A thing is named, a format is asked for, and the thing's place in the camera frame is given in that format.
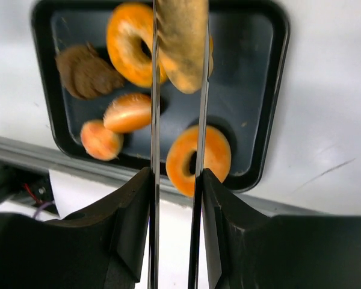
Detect orange glazed donut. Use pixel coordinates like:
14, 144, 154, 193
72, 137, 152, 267
165, 125, 232, 197
106, 2, 153, 88

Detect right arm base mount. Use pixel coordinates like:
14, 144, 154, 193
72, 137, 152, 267
0, 163, 58, 214

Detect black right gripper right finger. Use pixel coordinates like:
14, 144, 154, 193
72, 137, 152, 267
203, 169, 361, 288

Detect oval orange bread roll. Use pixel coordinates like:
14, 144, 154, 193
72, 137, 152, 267
103, 93, 151, 134

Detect aluminium front rail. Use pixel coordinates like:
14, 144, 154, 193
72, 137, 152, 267
0, 137, 324, 215

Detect round orange bun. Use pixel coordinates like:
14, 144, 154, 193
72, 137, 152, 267
80, 120, 124, 161

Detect long tan bread loaf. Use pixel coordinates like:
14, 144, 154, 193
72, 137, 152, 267
156, 0, 209, 94

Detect metal tongs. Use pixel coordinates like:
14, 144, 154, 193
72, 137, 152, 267
147, 1, 210, 288

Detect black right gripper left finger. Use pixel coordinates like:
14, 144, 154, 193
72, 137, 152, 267
0, 168, 152, 288

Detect brown chocolate croissant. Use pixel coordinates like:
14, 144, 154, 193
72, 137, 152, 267
55, 43, 125, 100

